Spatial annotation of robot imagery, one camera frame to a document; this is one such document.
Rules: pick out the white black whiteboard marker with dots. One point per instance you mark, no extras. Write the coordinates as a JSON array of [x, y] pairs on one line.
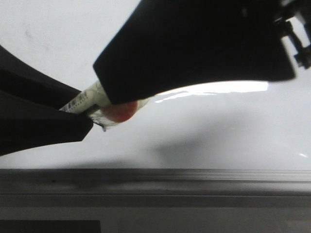
[[95, 95]]

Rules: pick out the red magnet taped to marker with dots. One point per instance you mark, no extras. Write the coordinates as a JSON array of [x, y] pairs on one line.
[[114, 114]]

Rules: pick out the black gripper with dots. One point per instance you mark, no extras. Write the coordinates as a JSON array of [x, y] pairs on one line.
[[290, 15]]

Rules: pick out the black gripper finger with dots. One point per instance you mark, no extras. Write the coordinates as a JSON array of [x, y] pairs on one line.
[[30, 103], [167, 44]]

